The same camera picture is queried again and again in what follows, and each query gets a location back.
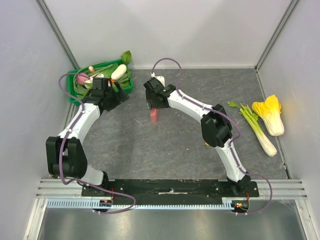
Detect green leafy vegetable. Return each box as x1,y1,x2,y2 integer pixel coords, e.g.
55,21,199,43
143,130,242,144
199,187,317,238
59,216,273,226
116,50,132,88

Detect pink express box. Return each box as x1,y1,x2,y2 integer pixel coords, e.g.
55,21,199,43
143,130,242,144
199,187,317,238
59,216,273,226
149,108,159,124

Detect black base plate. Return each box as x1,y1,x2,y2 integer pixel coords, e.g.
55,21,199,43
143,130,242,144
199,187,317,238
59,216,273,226
81,178,259,206

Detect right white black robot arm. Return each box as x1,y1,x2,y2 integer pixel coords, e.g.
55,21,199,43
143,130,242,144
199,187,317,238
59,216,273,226
143,77,251,197

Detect green celery stalk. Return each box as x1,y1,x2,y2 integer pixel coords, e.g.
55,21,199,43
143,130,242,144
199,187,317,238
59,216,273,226
228,101,277,157

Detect bok choy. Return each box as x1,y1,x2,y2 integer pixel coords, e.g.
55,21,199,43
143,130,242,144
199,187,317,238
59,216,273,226
82,63,119,89

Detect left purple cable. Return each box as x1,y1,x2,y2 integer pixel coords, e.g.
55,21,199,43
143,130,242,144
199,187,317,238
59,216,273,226
57,72,137,215

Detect white radish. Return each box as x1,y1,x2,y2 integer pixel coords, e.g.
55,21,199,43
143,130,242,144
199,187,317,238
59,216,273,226
111,64,127,81

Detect brown mushroom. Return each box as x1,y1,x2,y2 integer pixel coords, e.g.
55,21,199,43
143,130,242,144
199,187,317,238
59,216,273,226
88,66,95,73

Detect green long beans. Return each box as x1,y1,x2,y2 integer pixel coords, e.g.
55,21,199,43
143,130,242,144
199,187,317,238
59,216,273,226
72,65,113,98

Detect purple turnip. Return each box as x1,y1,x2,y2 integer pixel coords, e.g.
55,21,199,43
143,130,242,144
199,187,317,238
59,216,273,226
76,73,90,86

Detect green plastic crate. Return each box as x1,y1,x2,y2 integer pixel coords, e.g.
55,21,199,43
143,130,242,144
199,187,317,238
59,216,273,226
66,59,134,100

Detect yellow napa cabbage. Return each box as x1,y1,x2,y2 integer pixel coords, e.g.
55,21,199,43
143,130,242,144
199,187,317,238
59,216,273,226
251,94,285,137

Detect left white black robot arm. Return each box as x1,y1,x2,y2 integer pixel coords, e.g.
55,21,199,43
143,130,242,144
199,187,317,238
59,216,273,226
45,77,129,197

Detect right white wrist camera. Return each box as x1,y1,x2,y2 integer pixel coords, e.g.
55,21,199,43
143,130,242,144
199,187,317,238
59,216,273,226
151,72,166,86

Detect grey cable duct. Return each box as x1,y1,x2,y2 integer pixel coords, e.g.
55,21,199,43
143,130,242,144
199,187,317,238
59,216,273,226
46,197,238,209

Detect purple cable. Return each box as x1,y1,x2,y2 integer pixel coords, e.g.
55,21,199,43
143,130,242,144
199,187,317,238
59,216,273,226
151,57,274,216
57,72,137,215

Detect aluminium rail frame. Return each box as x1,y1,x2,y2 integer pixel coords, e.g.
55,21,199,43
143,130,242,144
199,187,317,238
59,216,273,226
36,179,308,200

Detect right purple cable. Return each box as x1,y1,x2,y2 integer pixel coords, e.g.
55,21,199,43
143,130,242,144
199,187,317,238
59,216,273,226
151,57,274,216

